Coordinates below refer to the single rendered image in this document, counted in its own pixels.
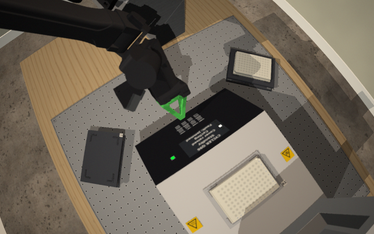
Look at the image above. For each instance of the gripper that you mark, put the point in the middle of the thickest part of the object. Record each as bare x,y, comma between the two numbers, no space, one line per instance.
179,91

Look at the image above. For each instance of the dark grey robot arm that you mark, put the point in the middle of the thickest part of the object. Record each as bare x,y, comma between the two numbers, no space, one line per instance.
113,30

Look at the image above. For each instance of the white well pcr plate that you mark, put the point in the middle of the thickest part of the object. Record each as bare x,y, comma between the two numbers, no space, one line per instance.
244,190

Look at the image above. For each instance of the cream well plate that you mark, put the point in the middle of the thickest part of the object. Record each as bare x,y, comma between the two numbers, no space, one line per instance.
252,66

